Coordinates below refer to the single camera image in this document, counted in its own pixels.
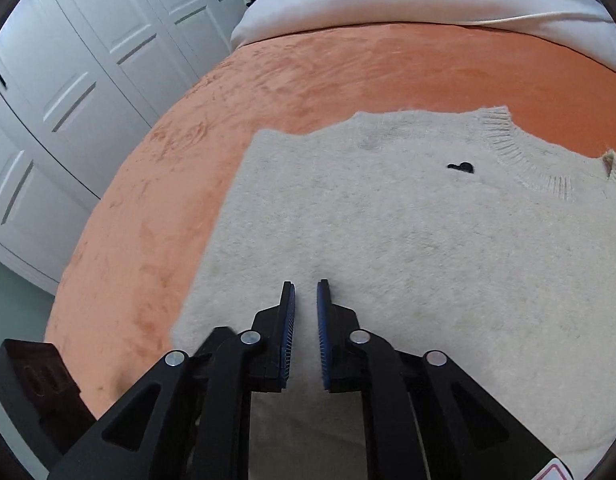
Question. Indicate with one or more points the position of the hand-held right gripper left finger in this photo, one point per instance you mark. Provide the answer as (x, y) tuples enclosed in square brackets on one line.
[(287, 330)]

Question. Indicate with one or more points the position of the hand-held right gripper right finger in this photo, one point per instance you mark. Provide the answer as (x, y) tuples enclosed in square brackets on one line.
[(324, 335)]

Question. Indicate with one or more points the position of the beige knitted sweater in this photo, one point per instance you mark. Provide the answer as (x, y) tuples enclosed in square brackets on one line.
[(388, 235)]

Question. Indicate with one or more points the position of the orange plush blanket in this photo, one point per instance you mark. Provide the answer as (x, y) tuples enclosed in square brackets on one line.
[(288, 85)]

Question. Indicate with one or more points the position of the white panelled wardrobe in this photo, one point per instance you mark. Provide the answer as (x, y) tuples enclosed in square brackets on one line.
[(88, 60)]

